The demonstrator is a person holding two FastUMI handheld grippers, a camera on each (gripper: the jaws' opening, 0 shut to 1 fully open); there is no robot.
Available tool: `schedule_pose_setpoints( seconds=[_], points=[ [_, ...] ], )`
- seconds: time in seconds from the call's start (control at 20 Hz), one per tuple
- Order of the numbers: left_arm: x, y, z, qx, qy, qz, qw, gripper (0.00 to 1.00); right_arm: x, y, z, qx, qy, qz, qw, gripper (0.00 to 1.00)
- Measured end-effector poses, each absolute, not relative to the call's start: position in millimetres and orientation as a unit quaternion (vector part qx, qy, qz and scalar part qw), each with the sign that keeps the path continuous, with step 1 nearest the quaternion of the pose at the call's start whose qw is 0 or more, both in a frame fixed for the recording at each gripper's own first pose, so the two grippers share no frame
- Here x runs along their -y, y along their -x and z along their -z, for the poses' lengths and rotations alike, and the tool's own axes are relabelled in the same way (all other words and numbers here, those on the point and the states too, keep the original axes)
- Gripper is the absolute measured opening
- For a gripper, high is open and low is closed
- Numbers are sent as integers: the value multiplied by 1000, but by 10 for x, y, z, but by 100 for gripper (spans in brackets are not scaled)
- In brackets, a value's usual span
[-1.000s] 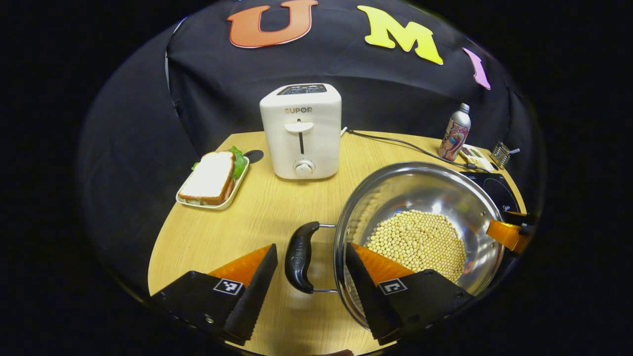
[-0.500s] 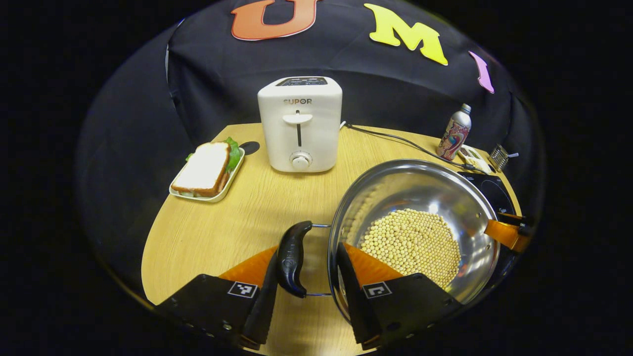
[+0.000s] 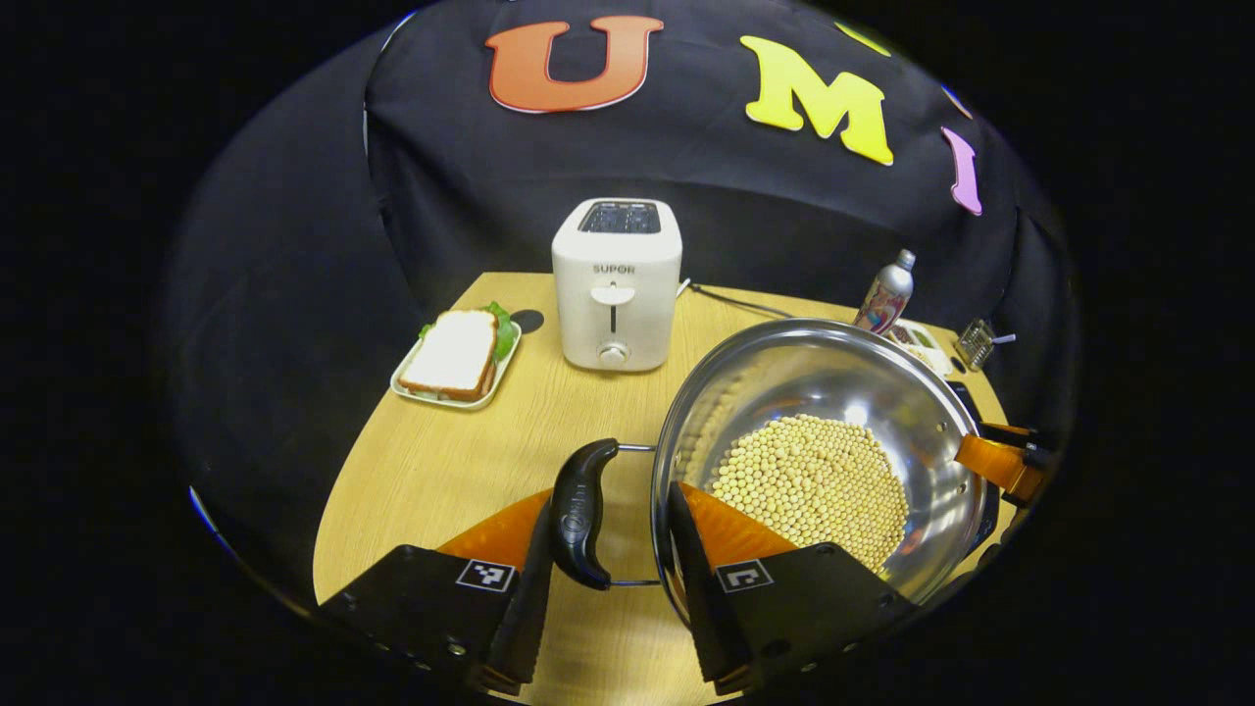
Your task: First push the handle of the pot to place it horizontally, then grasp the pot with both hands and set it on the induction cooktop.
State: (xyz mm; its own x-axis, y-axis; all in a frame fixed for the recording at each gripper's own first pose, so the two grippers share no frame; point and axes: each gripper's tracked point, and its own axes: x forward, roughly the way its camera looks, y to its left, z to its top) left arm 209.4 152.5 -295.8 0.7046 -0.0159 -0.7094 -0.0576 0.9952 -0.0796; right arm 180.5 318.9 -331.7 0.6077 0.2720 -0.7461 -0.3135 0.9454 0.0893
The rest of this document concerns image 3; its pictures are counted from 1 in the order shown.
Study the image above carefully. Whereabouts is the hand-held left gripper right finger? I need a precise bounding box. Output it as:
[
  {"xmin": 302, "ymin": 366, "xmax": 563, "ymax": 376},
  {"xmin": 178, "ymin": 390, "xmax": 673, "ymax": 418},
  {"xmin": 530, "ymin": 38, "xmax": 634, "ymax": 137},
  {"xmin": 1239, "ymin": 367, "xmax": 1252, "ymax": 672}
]
[{"xmin": 667, "ymin": 480, "xmax": 918, "ymax": 695}]

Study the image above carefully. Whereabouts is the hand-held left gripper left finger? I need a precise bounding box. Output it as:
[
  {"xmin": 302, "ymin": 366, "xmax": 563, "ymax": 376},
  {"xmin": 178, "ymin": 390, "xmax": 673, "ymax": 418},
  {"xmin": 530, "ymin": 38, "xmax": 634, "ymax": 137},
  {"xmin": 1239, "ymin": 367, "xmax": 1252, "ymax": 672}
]
[{"xmin": 319, "ymin": 487, "xmax": 555, "ymax": 697}]

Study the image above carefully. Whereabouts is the black induction cooktop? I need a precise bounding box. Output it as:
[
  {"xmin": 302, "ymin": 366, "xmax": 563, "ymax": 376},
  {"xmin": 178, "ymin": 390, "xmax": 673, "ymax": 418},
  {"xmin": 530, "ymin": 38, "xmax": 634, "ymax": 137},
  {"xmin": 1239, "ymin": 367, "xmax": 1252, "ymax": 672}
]
[{"xmin": 946, "ymin": 380, "xmax": 1003, "ymax": 565}]

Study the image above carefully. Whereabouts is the steel pot with black handle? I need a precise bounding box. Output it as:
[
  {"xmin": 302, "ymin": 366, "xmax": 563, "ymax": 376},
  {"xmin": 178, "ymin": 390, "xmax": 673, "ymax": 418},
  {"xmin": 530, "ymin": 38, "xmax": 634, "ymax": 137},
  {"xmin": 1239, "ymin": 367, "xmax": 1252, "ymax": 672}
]
[{"xmin": 549, "ymin": 318, "xmax": 991, "ymax": 614}]

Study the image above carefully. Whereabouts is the small white snack dish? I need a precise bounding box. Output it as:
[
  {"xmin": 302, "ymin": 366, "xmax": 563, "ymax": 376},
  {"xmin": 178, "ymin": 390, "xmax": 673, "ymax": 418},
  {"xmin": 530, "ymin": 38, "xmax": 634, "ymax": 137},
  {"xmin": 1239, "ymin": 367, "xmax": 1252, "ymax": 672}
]
[{"xmin": 887, "ymin": 319, "xmax": 957, "ymax": 378}]

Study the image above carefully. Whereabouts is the pile of soybeans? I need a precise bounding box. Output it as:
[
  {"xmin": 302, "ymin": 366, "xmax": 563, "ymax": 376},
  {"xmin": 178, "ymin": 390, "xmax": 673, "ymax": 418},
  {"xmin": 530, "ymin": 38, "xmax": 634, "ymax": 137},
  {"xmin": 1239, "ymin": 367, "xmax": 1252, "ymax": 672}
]
[{"xmin": 708, "ymin": 414, "xmax": 910, "ymax": 575}]

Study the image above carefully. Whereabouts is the silver drink bottle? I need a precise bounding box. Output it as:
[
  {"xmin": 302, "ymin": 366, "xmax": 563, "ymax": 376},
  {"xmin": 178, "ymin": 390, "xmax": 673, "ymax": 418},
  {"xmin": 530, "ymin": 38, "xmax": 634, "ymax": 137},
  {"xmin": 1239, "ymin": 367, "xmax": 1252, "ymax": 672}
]
[{"xmin": 853, "ymin": 249, "xmax": 917, "ymax": 336}]

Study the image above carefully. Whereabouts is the sandwich with lettuce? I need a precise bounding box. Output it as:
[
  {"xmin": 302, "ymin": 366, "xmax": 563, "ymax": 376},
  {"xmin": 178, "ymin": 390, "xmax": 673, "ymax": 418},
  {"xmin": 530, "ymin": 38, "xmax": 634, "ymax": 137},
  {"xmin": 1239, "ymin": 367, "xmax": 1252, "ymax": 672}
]
[{"xmin": 399, "ymin": 302, "xmax": 518, "ymax": 401}]

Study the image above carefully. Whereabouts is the white toaster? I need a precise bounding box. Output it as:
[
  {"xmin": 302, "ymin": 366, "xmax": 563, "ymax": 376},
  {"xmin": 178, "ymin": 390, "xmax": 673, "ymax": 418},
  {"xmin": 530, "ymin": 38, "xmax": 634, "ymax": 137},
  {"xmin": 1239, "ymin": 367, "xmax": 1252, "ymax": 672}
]
[{"xmin": 551, "ymin": 198, "xmax": 683, "ymax": 373}]

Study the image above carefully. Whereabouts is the wire mesh holder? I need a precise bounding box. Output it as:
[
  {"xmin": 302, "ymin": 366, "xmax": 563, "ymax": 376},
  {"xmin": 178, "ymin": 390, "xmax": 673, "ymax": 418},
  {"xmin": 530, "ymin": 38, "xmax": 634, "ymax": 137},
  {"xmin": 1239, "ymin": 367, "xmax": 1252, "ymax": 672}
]
[{"xmin": 954, "ymin": 318, "xmax": 1017, "ymax": 372}]

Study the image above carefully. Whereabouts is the toaster power cable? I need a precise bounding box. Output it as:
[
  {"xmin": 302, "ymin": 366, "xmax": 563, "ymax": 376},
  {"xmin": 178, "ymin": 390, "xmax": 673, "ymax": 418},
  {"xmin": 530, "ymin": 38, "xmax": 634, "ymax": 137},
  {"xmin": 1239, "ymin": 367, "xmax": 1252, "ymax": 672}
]
[{"xmin": 677, "ymin": 279, "xmax": 793, "ymax": 320}]

